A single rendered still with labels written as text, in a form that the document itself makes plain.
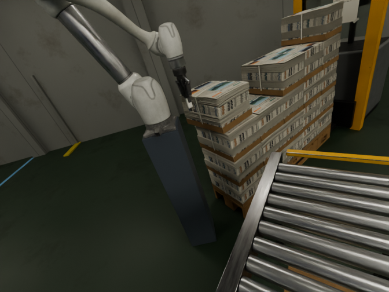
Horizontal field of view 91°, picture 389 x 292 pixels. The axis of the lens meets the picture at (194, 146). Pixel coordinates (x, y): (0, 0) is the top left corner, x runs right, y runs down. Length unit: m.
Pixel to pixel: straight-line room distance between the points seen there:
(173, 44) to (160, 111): 0.33
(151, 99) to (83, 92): 3.53
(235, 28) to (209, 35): 0.48
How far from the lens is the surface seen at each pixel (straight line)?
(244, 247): 0.70
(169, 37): 1.07
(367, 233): 0.77
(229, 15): 3.98
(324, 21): 2.01
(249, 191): 1.59
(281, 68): 1.52
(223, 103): 1.13
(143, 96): 0.98
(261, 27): 4.14
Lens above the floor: 1.40
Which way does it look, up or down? 30 degrees down
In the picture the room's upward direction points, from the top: 18 degrees counter-clockwise
